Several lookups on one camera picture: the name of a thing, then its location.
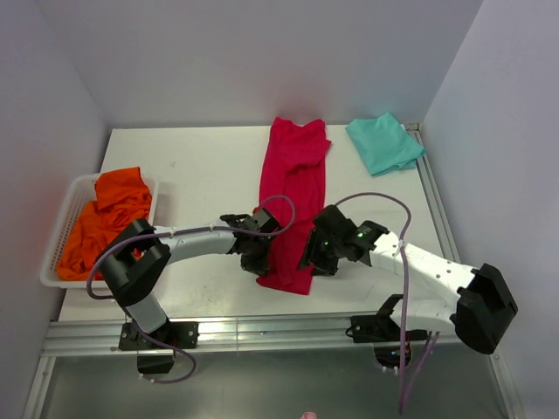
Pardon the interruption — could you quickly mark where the white plastic basket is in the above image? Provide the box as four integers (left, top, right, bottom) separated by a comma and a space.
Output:
40, 171, 159, 289

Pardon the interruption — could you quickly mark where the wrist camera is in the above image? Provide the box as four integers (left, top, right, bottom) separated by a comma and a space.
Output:
313, 205, 390, 252
219, 209, 280, 237

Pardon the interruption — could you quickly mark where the aluminium rail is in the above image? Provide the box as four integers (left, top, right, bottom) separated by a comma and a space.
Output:
404, 123, 477, 309
41, 305, 499, 359

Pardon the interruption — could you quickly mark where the aluminium front rail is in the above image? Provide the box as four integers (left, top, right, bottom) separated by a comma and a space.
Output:
41, 305, 499, 359

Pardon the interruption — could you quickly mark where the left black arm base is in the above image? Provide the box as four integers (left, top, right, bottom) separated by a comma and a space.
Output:
118, 321, 199, 384

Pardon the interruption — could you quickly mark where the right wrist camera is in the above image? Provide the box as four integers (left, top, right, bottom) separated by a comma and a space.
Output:
313, 205, 390, 252

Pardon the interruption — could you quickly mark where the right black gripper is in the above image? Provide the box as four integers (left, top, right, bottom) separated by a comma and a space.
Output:
296, 226, 345, 277

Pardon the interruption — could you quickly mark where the crimson red t shirt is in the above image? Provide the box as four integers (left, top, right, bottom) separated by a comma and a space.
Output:
257, 118, 331, 295

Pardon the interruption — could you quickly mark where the orange t shirt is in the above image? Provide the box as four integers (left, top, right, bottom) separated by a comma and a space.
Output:
57, 167, 152, 281

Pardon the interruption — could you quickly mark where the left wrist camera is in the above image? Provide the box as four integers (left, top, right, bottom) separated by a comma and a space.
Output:
219, 209, 280, 237

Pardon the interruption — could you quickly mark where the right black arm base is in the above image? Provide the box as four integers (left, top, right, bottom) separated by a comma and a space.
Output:
345, 314, 401, 370

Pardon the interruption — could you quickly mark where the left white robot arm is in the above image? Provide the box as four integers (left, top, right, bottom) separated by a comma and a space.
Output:
93, 210, 280, 348

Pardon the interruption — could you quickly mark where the aluminium right side rail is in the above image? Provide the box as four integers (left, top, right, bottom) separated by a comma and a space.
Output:
404, 123, 477, 309

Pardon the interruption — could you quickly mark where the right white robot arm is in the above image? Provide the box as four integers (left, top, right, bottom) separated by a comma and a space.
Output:
298, 222, 518, 354

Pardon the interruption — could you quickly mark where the teal folded t shirt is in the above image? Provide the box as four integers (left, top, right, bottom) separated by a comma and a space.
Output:
345, 113, 426, 176

